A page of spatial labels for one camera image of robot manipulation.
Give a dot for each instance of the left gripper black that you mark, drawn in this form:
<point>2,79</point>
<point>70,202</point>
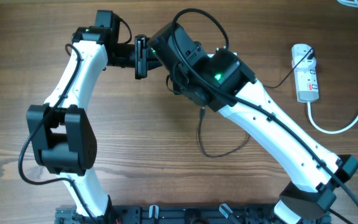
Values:
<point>145,59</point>

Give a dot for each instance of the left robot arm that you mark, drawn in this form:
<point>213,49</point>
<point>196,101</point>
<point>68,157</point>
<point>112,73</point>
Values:
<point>61,135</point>

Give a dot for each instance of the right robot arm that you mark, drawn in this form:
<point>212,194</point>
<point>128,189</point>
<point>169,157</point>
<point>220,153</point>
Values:
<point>224,83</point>

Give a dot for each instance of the white USB charger adapter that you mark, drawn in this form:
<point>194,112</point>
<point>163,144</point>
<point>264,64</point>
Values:
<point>303,57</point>

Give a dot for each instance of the white power strip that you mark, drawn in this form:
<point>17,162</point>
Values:
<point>306,86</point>

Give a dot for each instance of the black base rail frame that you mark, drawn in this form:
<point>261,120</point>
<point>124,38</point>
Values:
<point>125,214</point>

